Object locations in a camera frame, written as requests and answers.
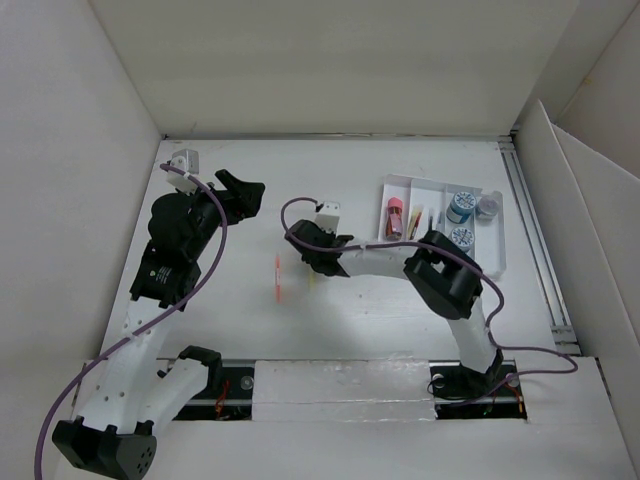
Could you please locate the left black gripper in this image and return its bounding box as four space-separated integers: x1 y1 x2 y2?
178 170 263 260

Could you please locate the orange highlighter pen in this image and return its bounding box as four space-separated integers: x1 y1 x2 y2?
274 254 282 304

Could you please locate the pink capped marker case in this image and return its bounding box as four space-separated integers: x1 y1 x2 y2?
385 197 404 241

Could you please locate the short yellow highlighter pen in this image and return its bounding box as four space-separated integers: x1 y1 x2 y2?
407 204 423 240

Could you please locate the red gel pen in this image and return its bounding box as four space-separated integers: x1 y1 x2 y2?
409 210 423 240

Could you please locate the blue labelled round jar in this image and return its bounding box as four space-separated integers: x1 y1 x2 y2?
449 226 475 252

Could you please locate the blue patterned round tin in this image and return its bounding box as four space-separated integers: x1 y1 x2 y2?
446 191 477 224

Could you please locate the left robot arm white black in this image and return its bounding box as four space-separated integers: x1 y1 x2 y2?
52 167 265 479

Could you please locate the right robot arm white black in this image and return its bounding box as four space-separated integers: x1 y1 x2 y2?
284 220 503 399

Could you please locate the white divided organizer tray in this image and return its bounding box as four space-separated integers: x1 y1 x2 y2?
378 174 507 280

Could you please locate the small clear glitter jar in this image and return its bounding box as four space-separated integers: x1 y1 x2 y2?
476 195 501 220

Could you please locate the white folded cardboard panel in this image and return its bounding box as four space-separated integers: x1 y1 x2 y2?
514 101 639 464

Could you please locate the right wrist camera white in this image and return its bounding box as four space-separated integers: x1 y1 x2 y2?
314 201 341 234

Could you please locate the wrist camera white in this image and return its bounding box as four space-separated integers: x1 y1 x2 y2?
314 201 341 234
160 149 199 195

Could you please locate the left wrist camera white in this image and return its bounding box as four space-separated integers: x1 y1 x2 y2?
160 149 199 195

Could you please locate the black mounting rail base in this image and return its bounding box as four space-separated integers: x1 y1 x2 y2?
176 358 527 423

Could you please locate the aluminium side rail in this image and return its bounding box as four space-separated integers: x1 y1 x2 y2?
498 136 582 357

